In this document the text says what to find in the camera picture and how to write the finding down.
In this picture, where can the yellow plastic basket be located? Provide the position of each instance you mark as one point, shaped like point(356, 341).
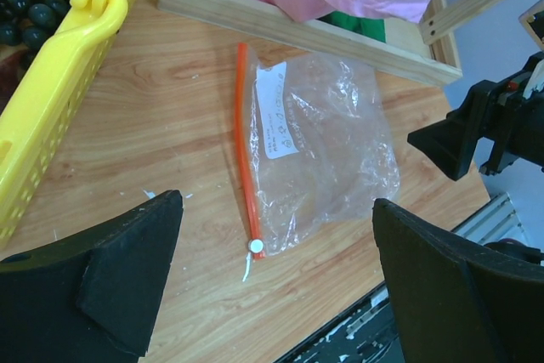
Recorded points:
point(37, 116)

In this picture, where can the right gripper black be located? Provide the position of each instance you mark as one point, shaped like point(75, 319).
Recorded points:
point(515, 126)

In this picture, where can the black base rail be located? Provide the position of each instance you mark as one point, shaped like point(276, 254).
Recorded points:
point(364, 332)

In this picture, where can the dark grape bunch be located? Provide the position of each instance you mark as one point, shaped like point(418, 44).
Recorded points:
point(31, 22)

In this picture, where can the wooden clothes rack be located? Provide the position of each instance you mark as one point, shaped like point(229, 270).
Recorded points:
point(425, 52)

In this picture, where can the clear zip top bag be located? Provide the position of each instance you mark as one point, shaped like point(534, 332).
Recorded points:
point(313, 146)

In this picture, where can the green cloth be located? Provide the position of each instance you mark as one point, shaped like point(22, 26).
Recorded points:
point(371, 28)

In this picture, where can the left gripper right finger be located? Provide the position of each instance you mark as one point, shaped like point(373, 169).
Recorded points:
point(455, 300)

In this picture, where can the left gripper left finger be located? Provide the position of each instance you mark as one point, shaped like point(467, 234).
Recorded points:
point(93, 296)

